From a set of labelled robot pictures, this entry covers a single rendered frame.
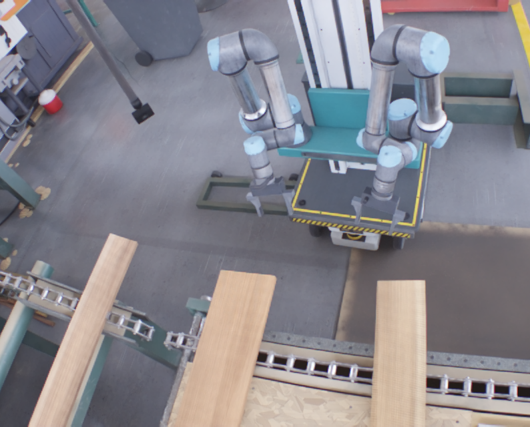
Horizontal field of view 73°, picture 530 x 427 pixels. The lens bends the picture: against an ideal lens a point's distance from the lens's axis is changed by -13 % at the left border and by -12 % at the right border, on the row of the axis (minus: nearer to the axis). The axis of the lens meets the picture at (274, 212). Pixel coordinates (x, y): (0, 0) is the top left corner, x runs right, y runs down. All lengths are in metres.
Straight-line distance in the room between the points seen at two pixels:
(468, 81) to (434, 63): 1.73
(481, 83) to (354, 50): 1.46
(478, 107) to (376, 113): 1.43
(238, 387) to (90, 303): 0.65
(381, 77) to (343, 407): 1.04
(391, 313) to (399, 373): 0.18
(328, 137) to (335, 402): 1.17
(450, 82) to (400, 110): 1.39
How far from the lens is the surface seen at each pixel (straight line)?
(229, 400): 1.28
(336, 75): 1.84
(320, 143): 1.87
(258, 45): 1.48
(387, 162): 1.37
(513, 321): 2.25
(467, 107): 2.79
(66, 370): 1.57
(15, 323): 1.84
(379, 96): 1.42
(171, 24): 4.21
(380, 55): 1.36
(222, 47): 1.50
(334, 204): 2.14
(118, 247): 1.65
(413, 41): 1.29
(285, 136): 1.60
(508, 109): 2.83
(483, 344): 2.18
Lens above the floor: 2.06
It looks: 52 degrees down
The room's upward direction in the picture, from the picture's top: 25 degrees counter-clockwise
